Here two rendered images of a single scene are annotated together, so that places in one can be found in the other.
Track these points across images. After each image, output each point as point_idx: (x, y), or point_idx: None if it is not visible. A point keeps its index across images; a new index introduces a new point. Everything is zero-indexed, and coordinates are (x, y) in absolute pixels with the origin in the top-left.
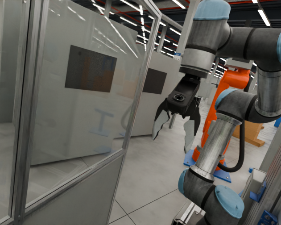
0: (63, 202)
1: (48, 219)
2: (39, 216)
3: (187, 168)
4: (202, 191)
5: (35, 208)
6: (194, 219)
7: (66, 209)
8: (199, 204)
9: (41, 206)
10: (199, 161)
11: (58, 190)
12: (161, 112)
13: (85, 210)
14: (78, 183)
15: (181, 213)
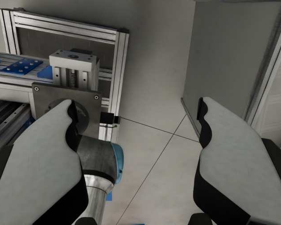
0: (251, 64)
1: (251, 40)
2: (266, 28)
3: (117, 181)
4: (82, 152)
5: None
6: (93, 129)
7: (239, 67)
8: (84, 136)
9: (277, 29)
10: (98, 198)
11: (272, 60)
12: None
13: (216, 91)
14: (252, 92)
15: (113, 137)
